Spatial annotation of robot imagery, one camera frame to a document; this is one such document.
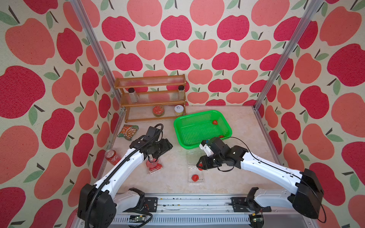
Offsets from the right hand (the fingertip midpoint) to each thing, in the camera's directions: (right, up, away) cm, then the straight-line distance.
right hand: (199, 167), depth 76 cm
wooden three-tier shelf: (-33, +44, +38) cm, 67 cm away
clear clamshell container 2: (-3, +1, +14) cm, 15 cm away
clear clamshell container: (-27, -3, +10) cm, 29 cm away
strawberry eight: (0, +2, -2) cm, 3 cm away
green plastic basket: (-4, +18, +29) cm, 34 cm away
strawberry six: (-2, -8, +5) cm, 9 cm away
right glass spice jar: (-10, +46, +24) cm, 53 cm away
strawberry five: (+16, +24, +31) cm, 42 cm away
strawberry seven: (+18, +14, +22) cm, 32 cm away
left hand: (-16, +9, +4) cm, 19 cm away
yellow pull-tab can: (-12, +34, +35) cm, 50 cm away
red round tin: (-29, +33, +37) cm, 58 cm away
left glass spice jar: (-45, +44, +22) cm, 66 cm away
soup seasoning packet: (-49, +18, +27) cm, 59 cm away
